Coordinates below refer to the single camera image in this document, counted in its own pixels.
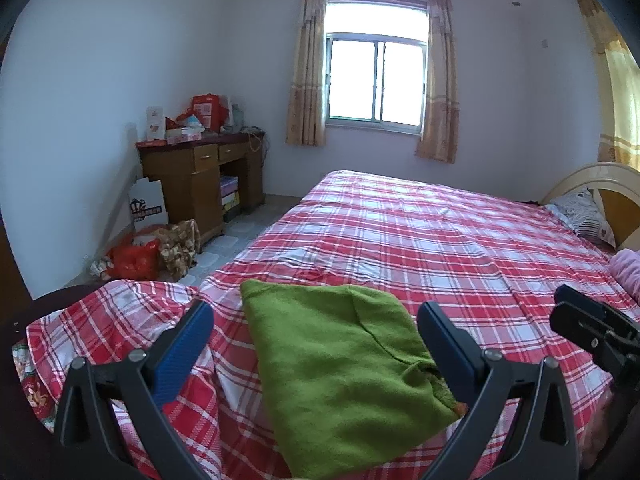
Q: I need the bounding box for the stack of flat boxes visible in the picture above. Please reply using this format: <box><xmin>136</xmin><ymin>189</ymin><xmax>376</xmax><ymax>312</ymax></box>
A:
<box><xmin>220</xmin><ymin>176</ymin><xmax>241</xmax><ymax>222</ymax></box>

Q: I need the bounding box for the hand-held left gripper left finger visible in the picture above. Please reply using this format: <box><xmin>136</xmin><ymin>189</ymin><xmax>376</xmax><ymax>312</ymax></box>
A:
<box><xmin>50</xmin><ymin>300</ymin><xmax>216</xmax><ymax>480</ymax></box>

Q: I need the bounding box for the cream wooden headboard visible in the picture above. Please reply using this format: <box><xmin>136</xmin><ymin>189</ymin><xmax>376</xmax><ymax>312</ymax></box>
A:
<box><xmin>542</xmin><ymin>161</ymin><xmax>640</xmax><ymax>251</ymax></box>

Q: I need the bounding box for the green striped knit sweater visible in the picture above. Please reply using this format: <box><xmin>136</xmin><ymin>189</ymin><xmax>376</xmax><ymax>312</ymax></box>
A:
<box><xmin>240</xmin><ymin>279</ymin><xmax>468</xmax><ymax>478</ymax></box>

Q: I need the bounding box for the pink tissue box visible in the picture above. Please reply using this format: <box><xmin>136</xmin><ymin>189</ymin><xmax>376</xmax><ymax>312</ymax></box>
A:
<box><xmin>166</xmin><ymin>127</ymin><xmax>203</xmax><ymax>145</ymax></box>

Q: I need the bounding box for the floral printed quilt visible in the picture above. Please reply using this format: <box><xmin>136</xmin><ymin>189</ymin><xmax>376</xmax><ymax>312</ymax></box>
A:
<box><xmin>12</xmin><ymin>337</ymin><xmax>56</xmax><ymax>433</ymax></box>

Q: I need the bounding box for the grey patterned pillow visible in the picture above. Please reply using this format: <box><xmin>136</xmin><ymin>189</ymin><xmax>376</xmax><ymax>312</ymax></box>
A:
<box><xmin>545</xmin><ymin>187</ymin><xmax>617</xmax><ymax>249</ymax></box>

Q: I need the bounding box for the white paper bag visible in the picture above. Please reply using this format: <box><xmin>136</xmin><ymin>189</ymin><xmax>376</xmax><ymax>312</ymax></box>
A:
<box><xmin>129</xmin><ymin>177</ymin><xmax>169</xmax><ymax>233</ymax></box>

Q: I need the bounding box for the brown patterned cloth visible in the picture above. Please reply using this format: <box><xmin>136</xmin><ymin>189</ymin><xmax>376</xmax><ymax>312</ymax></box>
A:
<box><xmin>157</xmin><ymin>219</ymin><xmax>202</xmax><ymax>273</ymax></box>

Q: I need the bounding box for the sliding glass window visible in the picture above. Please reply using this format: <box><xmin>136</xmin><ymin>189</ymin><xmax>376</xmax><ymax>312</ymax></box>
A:
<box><xmin>325</xmin><ymin>0</ymin><xmax>430</xmax><ymax>133</ymax></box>

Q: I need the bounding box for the yellow curtain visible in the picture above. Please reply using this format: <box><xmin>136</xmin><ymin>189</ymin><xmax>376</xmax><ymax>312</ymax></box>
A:
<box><xmin>575</xmin><ymin>0</ymin><xmax>640</xmax><ymax>166</ymax></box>

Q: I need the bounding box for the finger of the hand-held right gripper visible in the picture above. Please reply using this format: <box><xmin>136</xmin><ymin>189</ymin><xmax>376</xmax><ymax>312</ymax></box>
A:
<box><xmin>555</xmin><ymin>284</ymin><xmax>640</xmax><ymax>333</ymax></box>
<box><xmin>550</xmin><ymin>301</ymin><xmax>628</xmax><ymax>356</ymax></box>

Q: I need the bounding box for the bed with red plaid sheet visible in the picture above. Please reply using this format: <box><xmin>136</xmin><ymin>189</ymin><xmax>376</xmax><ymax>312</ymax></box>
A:
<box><xmin>25</xmin><ymin>170</ymin><xmax>640</xmax><ymax>480</ymax></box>

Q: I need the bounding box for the red plastic bag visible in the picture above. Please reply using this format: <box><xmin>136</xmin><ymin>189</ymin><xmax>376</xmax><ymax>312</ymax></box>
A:
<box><xmin>107</xmin><ymin>240</ymin><xmax>162</xmax><ymax>281</ymax></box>

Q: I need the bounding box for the brown wooden desk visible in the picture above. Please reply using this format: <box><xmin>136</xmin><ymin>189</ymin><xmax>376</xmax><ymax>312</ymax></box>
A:
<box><xmin>136</xmin><ymin>131</ymin><xmax>266</xmax><ymax>253</ymax></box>

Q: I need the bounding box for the pink pillow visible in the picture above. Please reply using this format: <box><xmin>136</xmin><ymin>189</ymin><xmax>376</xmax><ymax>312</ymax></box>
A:
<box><xmin>611</xmin><ymin>248</ymin><xmax>640</xmax><ymax>306</ymax></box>

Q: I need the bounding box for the red gift bag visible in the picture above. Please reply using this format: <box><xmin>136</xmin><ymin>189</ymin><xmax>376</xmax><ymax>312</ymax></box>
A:
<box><xmin>191</xmin><ymin>93</ymin><xmax>227</xmax><ymax>132</ymax></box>

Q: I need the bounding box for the dark wooden panel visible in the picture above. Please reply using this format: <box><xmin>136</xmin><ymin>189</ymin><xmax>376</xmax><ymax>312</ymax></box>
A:
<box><xmin>0</xmin><ymin>220</ymin><xmax>32</xmax><ymax>303</ymax></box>

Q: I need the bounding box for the white card box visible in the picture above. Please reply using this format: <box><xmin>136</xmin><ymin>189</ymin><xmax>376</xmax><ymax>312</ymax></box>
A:
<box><xmin>146</xmin><ymin>106</ymin><xmax>167</xmax><ymax>142</ymax></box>

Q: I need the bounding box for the beige patterned curtain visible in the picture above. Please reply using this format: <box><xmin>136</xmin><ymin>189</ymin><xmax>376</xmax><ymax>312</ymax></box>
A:
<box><xmin>415</xmin><ymin>0</ymin><xmax>460</xmax><ymax>163</ymax></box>
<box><xmin>285</xmin><ymin>0</ymin><xmax>328</xmax><ymax>147</ymax></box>

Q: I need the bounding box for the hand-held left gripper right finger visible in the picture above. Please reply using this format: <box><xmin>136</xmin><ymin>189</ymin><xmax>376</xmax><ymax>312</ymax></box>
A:
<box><xmin>416</xmin><ymin>301</ymin><xmax>581</xmax><ymax>480</ymax></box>

